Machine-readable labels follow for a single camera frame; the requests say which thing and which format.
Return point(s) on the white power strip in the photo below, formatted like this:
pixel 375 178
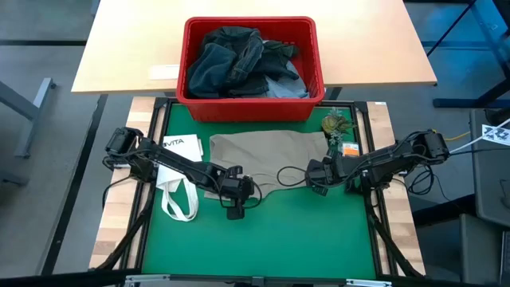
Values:
pixel 119 164

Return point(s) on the black aluminium frame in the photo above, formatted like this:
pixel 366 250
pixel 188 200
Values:
pixel 342 103

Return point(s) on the pale paper label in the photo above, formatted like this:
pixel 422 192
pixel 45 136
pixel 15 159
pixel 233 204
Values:
pixel 163 71

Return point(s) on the white printed tag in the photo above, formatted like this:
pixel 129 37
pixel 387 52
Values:
pixel 496 134

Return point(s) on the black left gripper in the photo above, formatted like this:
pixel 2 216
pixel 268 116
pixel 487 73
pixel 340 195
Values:
pixel 237 189

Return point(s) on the green table mat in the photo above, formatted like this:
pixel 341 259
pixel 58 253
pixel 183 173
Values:
pixel 259 239

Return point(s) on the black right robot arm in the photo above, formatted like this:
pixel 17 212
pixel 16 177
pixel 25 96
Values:
pixel 398 153

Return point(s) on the black metal table base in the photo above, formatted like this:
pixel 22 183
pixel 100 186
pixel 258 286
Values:
pixel 470 103

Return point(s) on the artificial succulent plant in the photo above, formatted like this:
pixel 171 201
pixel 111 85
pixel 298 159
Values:
pixel 332 125

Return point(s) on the white tote bag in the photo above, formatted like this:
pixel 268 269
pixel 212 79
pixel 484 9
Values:
pixel 183 147

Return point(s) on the light blue garment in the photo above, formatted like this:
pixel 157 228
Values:
pixel 291 87

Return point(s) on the khaki shorts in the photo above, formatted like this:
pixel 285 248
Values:
pixel 271 155

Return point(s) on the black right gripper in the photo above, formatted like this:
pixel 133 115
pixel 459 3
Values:
pixel 324 173

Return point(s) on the light wooden table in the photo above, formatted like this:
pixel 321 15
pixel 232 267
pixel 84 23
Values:
pixel 358 48

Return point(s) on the dark green garment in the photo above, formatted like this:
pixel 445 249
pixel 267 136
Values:
pixel 279 60

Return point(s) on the clear box orange label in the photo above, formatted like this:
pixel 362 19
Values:
pixel 350 149

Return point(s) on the silver bracket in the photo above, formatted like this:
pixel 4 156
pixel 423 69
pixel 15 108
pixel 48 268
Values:
pixel 147 278
pixel 370 283

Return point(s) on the red plastic laundry bin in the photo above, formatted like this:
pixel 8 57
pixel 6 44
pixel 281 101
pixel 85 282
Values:
pixel 247 113

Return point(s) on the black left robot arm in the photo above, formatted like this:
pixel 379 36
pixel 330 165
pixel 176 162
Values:
pixel 175 163

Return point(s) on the grey cabinet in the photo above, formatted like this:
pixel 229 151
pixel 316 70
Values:
pixel 490 179

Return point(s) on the grey metal table leg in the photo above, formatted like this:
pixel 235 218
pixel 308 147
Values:
pixel 28 107

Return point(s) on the dark blue jeans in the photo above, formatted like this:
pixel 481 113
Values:
pixel 211 68

